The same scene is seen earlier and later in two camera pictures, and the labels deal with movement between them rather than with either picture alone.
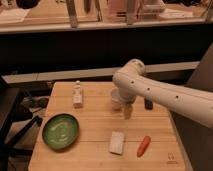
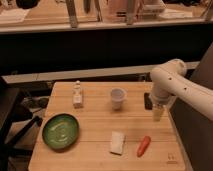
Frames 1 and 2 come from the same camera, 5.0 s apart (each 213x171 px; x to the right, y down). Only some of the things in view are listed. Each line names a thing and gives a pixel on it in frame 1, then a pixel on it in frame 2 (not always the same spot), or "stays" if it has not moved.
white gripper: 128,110 to 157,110
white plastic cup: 116,99 stays
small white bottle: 77,96 stays
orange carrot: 143,146 stays
